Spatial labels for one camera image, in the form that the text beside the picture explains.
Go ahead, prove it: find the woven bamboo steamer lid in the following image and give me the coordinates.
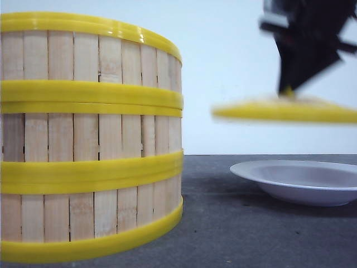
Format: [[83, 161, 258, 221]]
[[211, 88, 356, 124]]

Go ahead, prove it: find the white plate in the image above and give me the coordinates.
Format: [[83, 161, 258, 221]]
[[230, 160, 356, 207]]

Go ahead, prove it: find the bamboo steamer basket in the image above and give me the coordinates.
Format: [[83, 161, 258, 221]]
[[0, 102, 184, 187], [1, 175, 183, 264], [1, 12, 183, 117]]

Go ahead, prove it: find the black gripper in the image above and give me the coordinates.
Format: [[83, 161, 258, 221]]
[[259, 1, 356, 96]]

